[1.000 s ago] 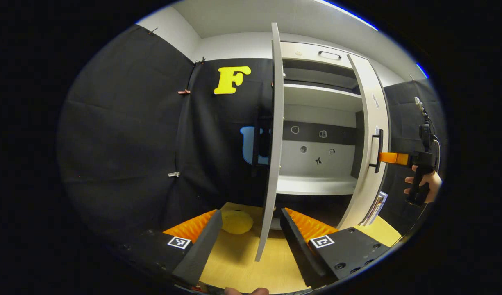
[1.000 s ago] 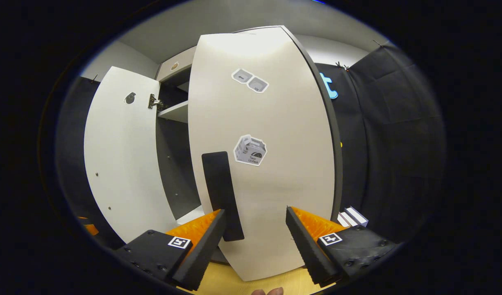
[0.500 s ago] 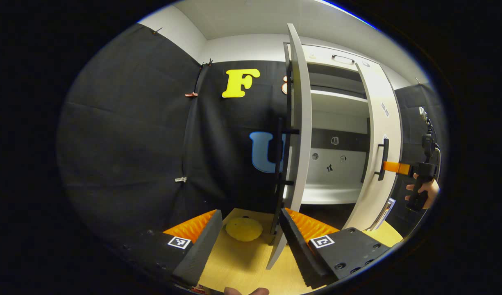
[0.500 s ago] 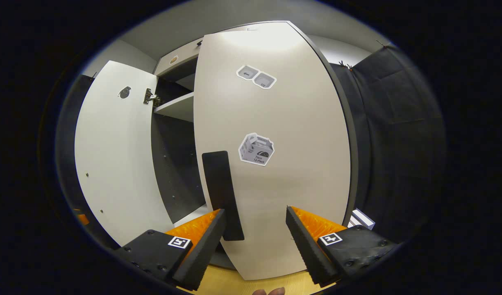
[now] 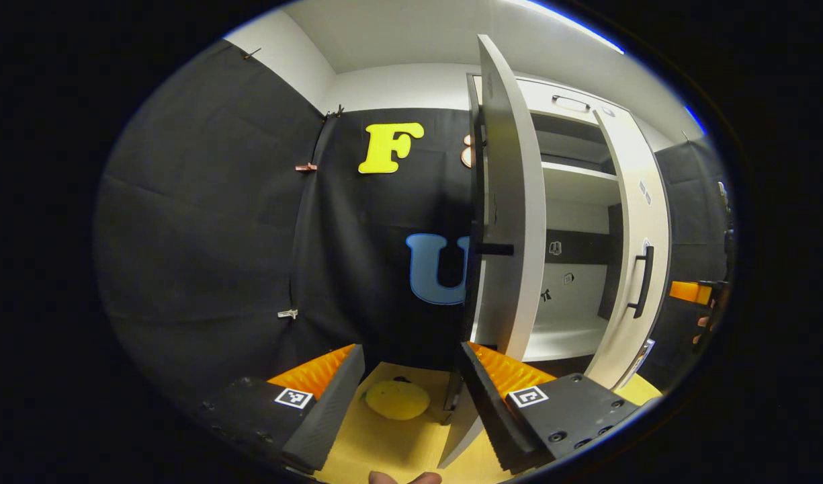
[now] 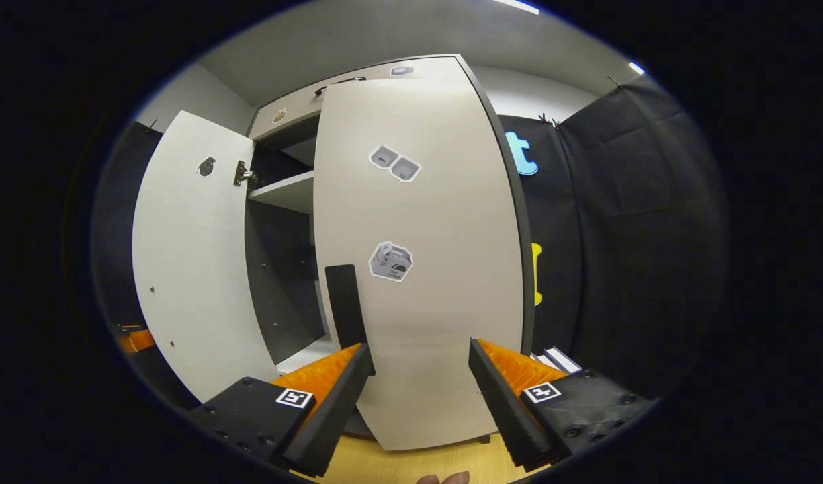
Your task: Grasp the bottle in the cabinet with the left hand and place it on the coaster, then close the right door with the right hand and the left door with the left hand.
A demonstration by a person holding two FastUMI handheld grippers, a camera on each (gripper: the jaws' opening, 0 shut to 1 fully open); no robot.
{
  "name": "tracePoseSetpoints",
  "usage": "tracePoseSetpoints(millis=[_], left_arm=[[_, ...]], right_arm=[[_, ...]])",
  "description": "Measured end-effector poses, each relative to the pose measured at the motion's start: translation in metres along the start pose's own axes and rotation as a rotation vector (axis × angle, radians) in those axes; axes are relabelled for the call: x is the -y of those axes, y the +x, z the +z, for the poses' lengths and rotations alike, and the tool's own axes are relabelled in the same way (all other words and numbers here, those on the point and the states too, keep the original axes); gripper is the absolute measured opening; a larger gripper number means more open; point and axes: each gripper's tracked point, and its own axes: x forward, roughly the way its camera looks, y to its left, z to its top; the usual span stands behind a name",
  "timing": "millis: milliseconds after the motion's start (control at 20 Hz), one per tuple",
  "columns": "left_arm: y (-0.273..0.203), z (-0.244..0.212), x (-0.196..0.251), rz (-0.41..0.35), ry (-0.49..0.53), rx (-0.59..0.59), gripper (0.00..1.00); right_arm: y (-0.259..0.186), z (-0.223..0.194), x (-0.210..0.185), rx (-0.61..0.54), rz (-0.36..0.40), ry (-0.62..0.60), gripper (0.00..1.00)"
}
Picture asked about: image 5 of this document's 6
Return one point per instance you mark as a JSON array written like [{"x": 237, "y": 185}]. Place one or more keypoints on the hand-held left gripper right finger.
[{"x": 495, "y": 410}]

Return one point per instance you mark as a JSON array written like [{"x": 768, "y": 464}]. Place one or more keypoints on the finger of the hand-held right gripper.
[{"x": 690, "y": 292}]

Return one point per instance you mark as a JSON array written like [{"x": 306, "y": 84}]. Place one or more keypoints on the grey cabinet drawer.
[{"x": 539, "y": 94}]

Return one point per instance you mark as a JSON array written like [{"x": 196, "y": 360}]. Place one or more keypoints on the white cloth clip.
[{"x": 287, "y": 314}]

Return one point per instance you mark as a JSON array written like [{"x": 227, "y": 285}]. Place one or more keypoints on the grey cabinet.
[{"x": 576, "y": 228}]

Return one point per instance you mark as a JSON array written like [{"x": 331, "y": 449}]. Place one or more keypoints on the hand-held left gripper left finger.
[{"x": 330, "y": 410}]

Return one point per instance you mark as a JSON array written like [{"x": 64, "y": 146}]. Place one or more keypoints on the yellow lemon-shaped object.
[{"x": 398, "y": 400}]

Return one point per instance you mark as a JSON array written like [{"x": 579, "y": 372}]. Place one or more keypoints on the copper cloth clip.
[{"x": 306, "y": 167}]

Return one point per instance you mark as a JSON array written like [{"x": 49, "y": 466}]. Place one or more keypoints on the white cabinet shelf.
[
  {"x": 566, "y": 339},
  {"x": 579, "y": 181}
]

